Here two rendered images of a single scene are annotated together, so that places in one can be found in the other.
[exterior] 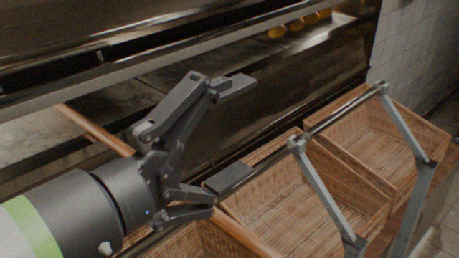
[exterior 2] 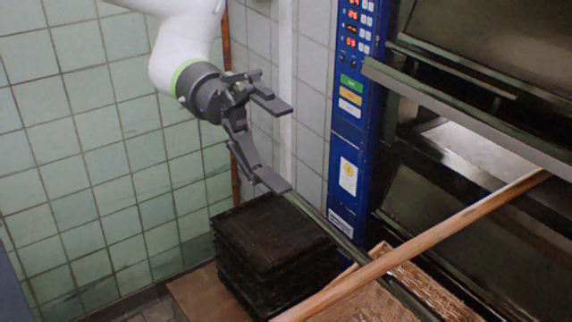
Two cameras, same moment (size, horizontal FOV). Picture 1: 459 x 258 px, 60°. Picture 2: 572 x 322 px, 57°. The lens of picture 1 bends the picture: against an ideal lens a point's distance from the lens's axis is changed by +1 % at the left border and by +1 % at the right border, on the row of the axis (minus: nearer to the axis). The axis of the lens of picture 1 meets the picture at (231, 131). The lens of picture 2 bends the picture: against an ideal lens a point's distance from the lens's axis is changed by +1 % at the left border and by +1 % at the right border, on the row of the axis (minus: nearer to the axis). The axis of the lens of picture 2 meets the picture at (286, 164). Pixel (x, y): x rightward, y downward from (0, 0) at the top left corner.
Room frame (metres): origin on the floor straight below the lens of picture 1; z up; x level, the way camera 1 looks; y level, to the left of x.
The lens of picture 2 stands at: (0.56, -0.64, 1.90)
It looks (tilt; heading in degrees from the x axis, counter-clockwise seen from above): 35 degrees down; 101
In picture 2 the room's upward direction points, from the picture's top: straight up
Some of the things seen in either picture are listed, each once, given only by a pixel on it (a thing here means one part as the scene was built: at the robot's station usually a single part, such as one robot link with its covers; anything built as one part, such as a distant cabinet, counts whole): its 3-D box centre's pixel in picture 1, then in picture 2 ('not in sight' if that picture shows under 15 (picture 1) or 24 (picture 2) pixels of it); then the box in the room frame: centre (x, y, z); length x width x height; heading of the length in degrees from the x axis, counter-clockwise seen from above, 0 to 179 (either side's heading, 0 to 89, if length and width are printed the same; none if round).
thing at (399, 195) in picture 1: (375, 141); not in sight; (1.52, -0.68, 0.72); 0.56 x 0.49 x 0.28; 135
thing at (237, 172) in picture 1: (229, 177); (273, 180); (0.41, 0.00, 1.42); 0.07 x 0.03 x 0.01; 136
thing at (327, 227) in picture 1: (297, 206); not in sight; (1.09, -0.25, 0.72); 0.56 x 0.49 x 0.28; 134
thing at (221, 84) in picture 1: (212, 80); (260, 84); (0.40, 0.02, 1.57); 0.05 x 0.01 x 0.03; 136
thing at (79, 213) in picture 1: (74, 220); (208, 91); (0.27, 0.15, 1.48); 0.12 x 0.06 x 0.09; 46
